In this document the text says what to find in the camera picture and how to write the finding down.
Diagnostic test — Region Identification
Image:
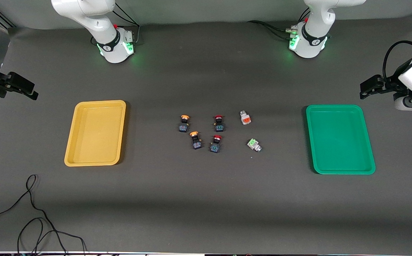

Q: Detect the white button with green block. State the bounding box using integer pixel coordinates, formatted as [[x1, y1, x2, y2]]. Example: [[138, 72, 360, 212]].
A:
[[247, 138, 262, 153]]

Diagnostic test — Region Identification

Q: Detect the yellow-capped black push button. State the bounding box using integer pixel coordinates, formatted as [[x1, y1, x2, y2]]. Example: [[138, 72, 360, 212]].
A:
[[178, 114, 191, 133], [189, 131, 203, 150]]

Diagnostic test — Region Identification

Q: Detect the green plastic tray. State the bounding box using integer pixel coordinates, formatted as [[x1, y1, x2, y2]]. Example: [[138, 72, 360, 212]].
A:
[[305, 104, 376, 175]]

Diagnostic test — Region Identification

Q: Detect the yellow plastic tray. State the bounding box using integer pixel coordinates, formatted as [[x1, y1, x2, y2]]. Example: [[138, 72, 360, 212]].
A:
[[64, 100, 126, 167]]

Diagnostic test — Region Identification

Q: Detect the red-capped black push button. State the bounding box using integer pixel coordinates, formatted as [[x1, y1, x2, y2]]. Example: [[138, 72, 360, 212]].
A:
[[209, 135, 223, 154], [213, 115, 226, 133]]

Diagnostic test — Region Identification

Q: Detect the dark grey table mat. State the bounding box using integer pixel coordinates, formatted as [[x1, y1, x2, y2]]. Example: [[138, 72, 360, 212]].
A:
[[0, 14, 412, 255]]

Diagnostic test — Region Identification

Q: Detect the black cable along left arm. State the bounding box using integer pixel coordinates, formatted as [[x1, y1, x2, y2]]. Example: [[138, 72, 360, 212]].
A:
[[384, 40, 412, 82]]

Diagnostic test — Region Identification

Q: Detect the loose thin black cable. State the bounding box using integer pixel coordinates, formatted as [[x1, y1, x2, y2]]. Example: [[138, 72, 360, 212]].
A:
[[0, 174, 87, 256]]

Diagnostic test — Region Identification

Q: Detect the black left base cable bundle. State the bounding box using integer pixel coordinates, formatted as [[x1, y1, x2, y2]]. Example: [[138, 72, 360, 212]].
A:
[[248, 7, 311, 41]]

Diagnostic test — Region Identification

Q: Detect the black base cable bundle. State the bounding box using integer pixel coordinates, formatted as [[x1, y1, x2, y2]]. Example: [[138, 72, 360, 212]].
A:
[[113, 2, 141, 45], [248, 7, 311, 41]]

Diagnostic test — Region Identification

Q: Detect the black right base cable bundle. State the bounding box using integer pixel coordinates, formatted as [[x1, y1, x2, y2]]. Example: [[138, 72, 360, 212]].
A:
[[113, 2, 141, 45]]

